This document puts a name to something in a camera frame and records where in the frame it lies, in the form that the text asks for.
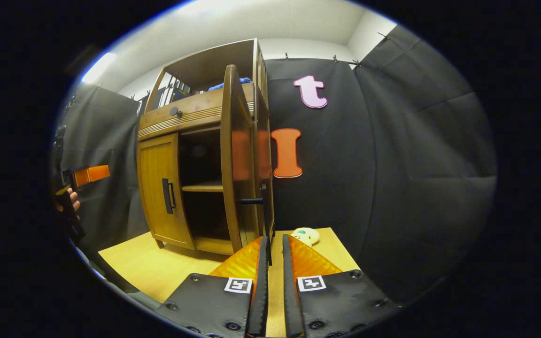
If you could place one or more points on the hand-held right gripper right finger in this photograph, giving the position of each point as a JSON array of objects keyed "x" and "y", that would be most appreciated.
[{"x": 288, "y": 286}]

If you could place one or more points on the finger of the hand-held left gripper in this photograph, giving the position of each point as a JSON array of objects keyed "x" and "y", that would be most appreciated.
[{"x": 92, "y": 175}]

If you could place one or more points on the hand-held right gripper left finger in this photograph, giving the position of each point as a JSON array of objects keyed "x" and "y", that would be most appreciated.
[{"x": 263, "y": 286}]

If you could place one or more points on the wooden shoe cabinet door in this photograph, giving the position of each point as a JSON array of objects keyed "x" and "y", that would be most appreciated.
[
  {"x": 230, "y": 164},
  {"x": 155, "y": 188}
]

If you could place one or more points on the wooden double-door shoe cabinet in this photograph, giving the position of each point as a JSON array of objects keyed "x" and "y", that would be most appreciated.
[{"x": 204, "y": 61}]

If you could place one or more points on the yellow plush toy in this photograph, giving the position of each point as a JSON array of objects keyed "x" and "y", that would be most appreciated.
[{"x": 305, "y": 236}]

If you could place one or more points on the wooden drawer with black knob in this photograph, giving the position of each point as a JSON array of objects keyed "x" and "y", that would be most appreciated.
[{"x": 195, "y": 112}]

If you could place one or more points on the black backdrop cloth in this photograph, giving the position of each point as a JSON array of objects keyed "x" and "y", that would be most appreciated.
[{"x": 392, "y": 164}]

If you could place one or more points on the blue folded towel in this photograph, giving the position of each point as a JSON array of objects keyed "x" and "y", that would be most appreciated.
[{"x": 244, "y": 80}]

